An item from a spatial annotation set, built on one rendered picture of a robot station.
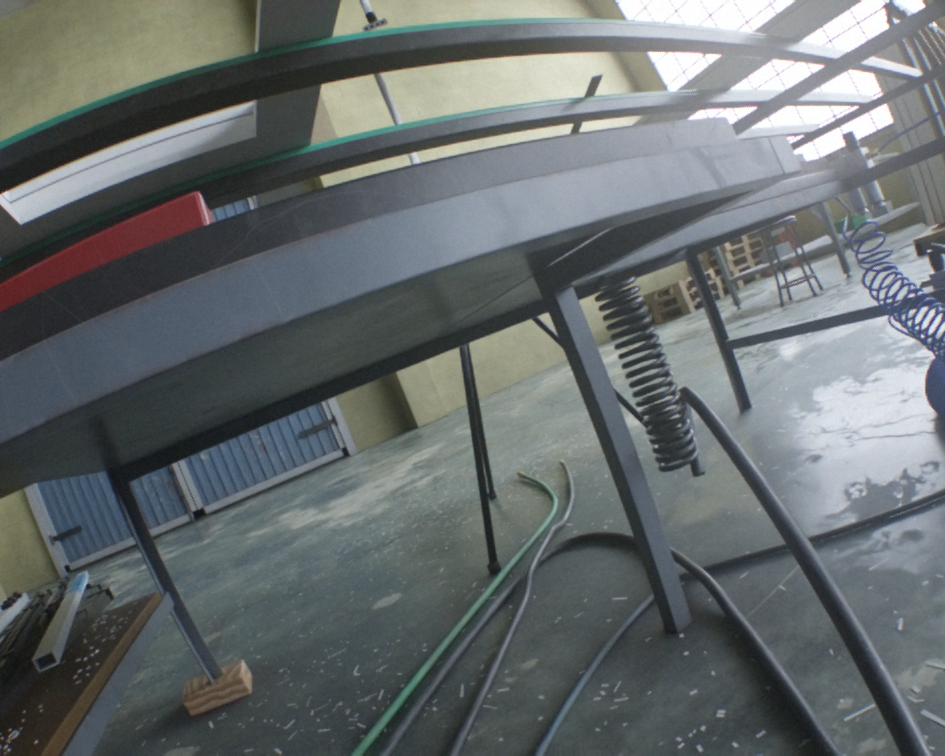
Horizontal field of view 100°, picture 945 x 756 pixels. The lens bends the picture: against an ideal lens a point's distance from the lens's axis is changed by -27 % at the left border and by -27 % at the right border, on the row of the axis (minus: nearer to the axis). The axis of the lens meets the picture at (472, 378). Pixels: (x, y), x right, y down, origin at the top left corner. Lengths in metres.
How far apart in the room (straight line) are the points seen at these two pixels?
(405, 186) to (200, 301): 0.11
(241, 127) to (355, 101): 7.18
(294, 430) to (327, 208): 6.09
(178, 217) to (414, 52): 0.39
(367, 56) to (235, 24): 8.22
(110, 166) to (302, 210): 0.55
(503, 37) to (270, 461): 5.94
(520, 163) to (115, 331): 0.22
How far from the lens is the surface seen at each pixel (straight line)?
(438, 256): 0.24
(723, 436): 0.65
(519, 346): 7.23
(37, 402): 0.24
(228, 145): 0.75
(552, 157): 0.32
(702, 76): 1.43
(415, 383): 6.24
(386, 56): 0.62
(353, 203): 0.26
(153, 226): 0.31
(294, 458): 6.33
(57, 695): 0.81
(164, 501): 6.51
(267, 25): 0.58
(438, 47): 0.64
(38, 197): 0.81
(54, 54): 9.26
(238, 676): 1.28
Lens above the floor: 0.49
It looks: 2 degrees down
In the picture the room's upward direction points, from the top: 22 degrees counter-clockwise
